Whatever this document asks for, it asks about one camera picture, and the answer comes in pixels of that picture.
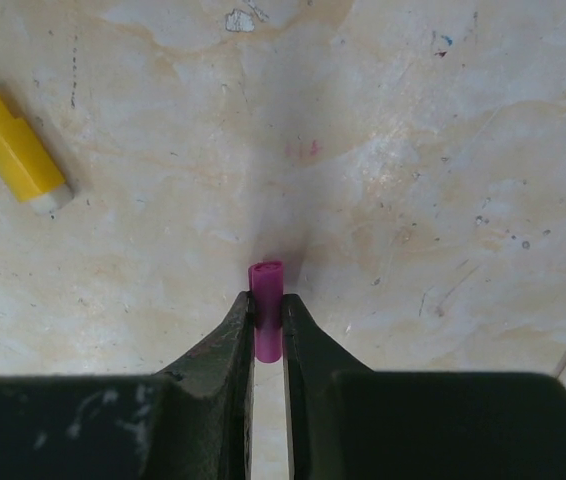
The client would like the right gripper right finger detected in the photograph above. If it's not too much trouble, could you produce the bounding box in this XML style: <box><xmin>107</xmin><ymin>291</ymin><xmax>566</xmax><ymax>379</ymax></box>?
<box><xmin>281</xmin><ymin>294</ymin><xmax>566</xmax><ymax>479</ymax></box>

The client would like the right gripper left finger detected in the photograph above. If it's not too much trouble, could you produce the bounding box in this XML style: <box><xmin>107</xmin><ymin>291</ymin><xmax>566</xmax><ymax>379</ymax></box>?
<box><xmin>0</xmin><ymin>292</ymin><xmax>254</xmax><ymax>479</ymax></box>

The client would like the purple pen cap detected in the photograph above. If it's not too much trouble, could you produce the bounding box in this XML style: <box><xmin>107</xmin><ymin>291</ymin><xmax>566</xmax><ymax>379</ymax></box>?
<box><xmin>248</xmin><ymin>261</ymin><xmax>284</xmax><ymax>364</ymax></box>

